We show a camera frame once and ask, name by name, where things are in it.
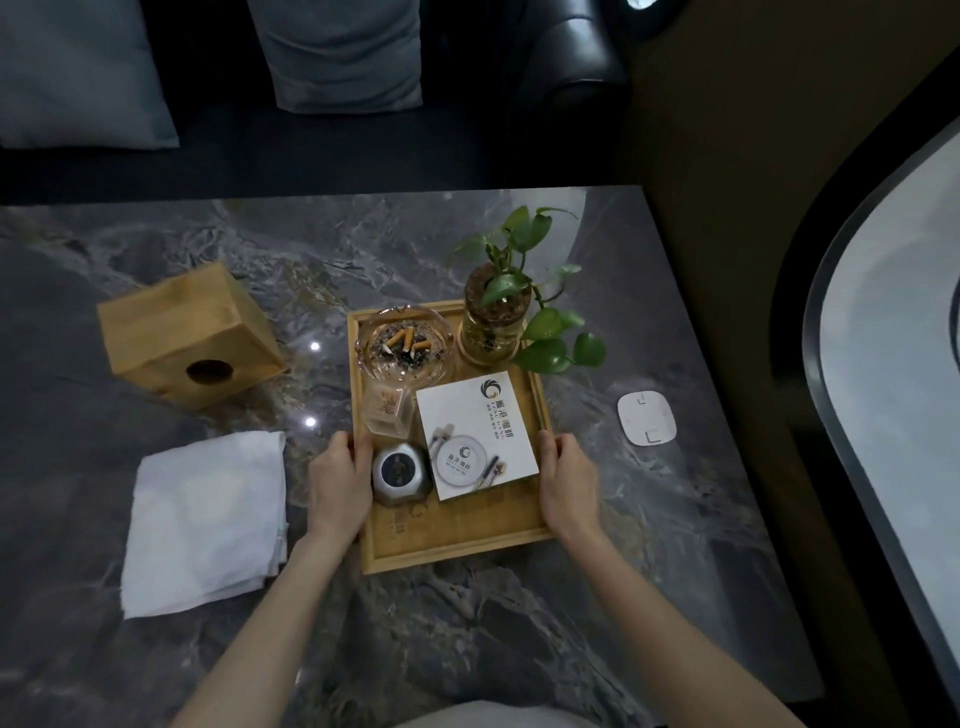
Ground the person's right hand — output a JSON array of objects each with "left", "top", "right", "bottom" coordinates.
[{"left": 535, "top": 432, "right": 602, "bottom": 549}]

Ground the person's left hand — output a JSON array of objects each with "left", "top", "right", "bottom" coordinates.
[{"left": 306, "top": 432, "right": 376, "bottom": 549}]

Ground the wooden tray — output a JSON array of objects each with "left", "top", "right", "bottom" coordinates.
[{"left": 346, "top": 300, "right": 557, "bottom": 576}]

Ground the person's left forearm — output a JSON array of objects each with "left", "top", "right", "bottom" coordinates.
[{"left": 169, "top": 531, "right": 363, "bottom": 728}]

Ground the person's right forearm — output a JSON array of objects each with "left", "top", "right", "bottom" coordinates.
[{"left": 551, "top": 528, "right": 807, "bottom": 728}]

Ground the silver faceted call button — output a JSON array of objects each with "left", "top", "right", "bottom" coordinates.
[{"left": 370, "top": 443, "right": 435, "bottom": 508}]

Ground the glass toothpick holder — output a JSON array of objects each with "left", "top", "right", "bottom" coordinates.
[{"left": 363, "top": 378, "right": 419, "bottom": 441}]

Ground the white square card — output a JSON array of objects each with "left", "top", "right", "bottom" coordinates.
[{"left": 415, "top": 372, "right": 542, "bottom": 502}]

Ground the green leafy plant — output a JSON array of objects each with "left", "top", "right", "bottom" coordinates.
[{"left": 448, "top": 206, "right": 608, "bottom": 375}]

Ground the glass ashtray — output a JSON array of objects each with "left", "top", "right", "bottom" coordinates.
[{"left": 354, "top": 305, "right": 458, "bottom": 384}]

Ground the white square plastic pad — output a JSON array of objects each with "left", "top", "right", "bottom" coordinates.
[{"left": 616, "top": 390, "right": 679, "bottom": 448}]

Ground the glass plant jar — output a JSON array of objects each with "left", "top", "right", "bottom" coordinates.
[{"left": 459, "top": 266, "right": 531, "bottom": 360}]

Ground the white folded cloth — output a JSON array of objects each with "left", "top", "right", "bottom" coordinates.
[{"left": 120, "top": 429, "right": 291, "bottom": 621}]

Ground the wooden tissue box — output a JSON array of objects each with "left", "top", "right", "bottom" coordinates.
[{"left": 96, "top": 261, "right": 291, "bottom": 412}]

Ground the person's white clothing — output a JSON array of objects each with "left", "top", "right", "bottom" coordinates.
[{"left": 393, "top": 700, "right": 603, "bottom": 728}]

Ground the white round table black rim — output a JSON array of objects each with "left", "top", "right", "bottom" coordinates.
[{"left": 768, "top": 112, "right": 960, "bottom": 695}]

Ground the black leather sofa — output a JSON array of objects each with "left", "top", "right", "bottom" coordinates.
[{"left": 0, "top": 0, "right": 633, "bottom": 208}]

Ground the small grey cushion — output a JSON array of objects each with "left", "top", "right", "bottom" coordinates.
[{"left": 246, "top": 0, "right": 426, "bottom": 116}]

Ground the black round lamp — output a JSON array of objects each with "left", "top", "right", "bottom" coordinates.
[{"left": 609, "top": 0, "right": 693, "bottom": 43}]

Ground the large grey cushion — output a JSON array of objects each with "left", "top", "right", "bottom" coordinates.
[{"left": 0, "top": 0, "right": 182, "bottom": 150}]

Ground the white round charging cable reel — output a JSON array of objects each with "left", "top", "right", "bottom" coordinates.
[{"left": 427, "top": 423, "right": 513, "bottom": 490}]

